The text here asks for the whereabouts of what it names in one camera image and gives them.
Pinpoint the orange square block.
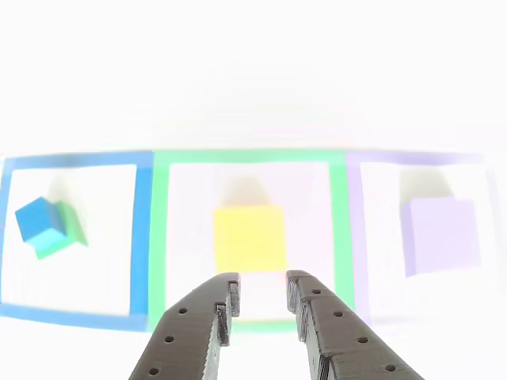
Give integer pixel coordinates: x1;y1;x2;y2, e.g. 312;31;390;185
212;204;287;275

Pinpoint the purple square block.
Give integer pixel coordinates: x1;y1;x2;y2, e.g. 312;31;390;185
399;196;482;279

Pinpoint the green square block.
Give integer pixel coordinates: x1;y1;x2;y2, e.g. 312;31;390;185
35;200;90;261

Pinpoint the small blue cube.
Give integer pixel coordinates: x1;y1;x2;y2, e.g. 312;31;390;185
14;196;69;253

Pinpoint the green tape square outline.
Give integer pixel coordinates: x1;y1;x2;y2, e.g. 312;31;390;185
147;149;356;334

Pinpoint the blue tape square outline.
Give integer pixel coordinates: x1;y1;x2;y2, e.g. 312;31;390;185
0;152;155;333

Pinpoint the purple tape square outline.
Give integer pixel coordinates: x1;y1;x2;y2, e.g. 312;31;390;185
345;151;500;324

